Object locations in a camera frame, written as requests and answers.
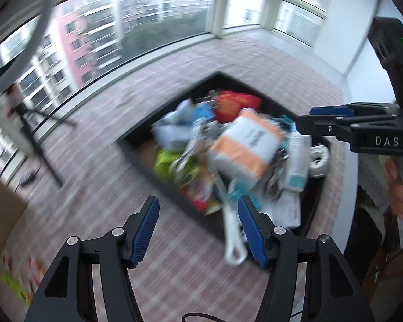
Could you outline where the black storage container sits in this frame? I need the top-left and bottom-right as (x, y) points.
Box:
(116, 71), (333, 245)

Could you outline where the person's right forearm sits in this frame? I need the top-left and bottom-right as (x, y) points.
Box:
(356, 153), (392, 210)

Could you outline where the white long-handled tool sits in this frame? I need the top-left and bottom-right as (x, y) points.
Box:
(222, 178), (248, 265)

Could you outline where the black tripod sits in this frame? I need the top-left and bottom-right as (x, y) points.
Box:
(5, 84), (77, 188)

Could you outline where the black cable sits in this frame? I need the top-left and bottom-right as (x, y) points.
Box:
(181, 313), (224, 322)

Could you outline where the white paper leaflet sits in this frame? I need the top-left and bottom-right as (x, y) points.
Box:
(265, 191), (301, 229)

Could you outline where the grey cable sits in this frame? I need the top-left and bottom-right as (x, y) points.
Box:
(0, 0), (56, 91)

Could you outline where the green snack bag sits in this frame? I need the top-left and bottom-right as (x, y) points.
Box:
(154, 149), (202, 183)

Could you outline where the white tape roll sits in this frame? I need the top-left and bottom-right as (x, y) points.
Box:
(308, 145), (330, 178)

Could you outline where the blue white packet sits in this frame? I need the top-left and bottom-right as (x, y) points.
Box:
(153, 100), (215, 148)

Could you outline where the orange white cardboard box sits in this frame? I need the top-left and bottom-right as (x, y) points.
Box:
(210, 109), (284, 190)

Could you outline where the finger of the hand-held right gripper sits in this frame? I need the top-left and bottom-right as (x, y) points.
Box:
(309, 102), (402, 119)
(296, 114), (403, 141)

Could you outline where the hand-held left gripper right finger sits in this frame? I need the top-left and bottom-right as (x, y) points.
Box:
(238, 195), (375, 322)

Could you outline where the white teal tube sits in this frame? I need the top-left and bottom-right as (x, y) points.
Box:
(284, 132), (311, 192)

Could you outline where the red yellow snack packet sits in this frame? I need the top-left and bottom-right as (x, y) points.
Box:
(185, 174), (222, 216)

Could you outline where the person's body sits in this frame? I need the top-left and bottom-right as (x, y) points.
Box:
(343, 184), (403, 322)

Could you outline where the curved bay window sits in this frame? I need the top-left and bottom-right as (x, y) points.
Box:
(0, 0), (338, 188)

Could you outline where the red white snack packet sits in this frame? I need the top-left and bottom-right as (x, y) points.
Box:
(27, 257), (46, 286)

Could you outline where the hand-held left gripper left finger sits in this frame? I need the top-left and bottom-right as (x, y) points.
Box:
(23, 195), (160, 322)

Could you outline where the red snack bag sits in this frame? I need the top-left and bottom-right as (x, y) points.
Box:
(215, 91), (262, 123)

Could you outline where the beige wardrobe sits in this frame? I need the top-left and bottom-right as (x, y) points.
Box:
(0, 171), (29, 276)

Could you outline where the person's right hand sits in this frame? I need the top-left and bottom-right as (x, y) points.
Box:
(384, 159), (403, 217)

